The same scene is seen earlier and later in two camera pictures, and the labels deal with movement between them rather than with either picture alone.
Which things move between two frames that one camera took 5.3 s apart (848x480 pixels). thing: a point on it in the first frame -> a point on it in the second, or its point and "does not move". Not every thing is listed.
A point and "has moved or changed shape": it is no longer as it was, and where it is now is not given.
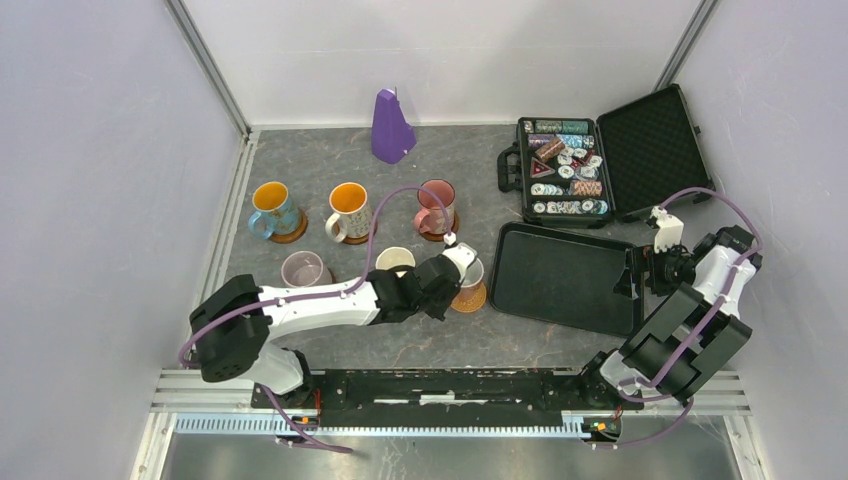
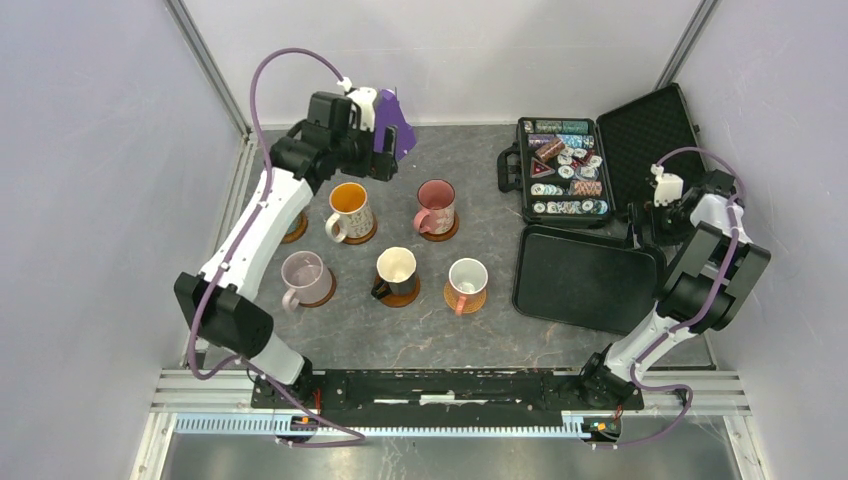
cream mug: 394,256 does not move
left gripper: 439,310 -> 372,164
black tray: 562,277 has moved or changed shape
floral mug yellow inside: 353,218 does not move
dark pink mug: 431,218 does not move
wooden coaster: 298,233 does not move
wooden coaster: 439,237 does not move
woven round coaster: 461,304 does not move
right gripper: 645,259 -> 658,236
